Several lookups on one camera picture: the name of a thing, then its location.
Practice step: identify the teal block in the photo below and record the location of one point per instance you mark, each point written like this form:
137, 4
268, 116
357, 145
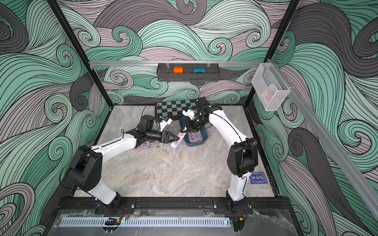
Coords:
199, 70

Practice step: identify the lilac small sticker sheet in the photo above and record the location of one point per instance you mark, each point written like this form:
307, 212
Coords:
157, 145

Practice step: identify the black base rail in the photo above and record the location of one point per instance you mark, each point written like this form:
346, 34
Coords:
216, 205

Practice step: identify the orange block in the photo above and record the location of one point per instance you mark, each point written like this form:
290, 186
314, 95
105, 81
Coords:
178, 70

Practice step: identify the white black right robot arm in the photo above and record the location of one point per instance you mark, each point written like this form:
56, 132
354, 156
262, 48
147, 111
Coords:
243, 151

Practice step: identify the blue card pack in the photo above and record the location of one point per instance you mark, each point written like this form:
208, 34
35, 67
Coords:
258, 178

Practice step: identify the clear acrylic wall holder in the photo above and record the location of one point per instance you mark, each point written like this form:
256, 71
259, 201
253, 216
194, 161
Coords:
270, 86

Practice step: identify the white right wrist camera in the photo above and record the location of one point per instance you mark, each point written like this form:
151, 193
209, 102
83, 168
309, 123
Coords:
189, 113

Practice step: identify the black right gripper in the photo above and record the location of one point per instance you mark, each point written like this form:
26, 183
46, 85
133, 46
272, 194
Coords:
193, 128

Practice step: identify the black grey chessboard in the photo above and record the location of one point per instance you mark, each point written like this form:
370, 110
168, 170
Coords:
173, 109

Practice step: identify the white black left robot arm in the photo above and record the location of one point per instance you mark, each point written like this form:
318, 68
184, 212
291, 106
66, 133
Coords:
85, 170

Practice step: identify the black wall shelf tray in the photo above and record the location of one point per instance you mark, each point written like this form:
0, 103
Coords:
165, 73

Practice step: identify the aluminium rail back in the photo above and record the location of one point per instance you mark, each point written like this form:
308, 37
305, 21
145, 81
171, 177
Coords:
155, 63

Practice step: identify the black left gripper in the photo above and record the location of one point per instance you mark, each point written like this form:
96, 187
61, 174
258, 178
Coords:
166, 138

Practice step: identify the white slotted cable duct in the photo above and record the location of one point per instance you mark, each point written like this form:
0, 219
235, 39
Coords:
217, 222

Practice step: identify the teal plastic storage box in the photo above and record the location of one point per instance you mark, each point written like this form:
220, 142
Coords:
204, 135

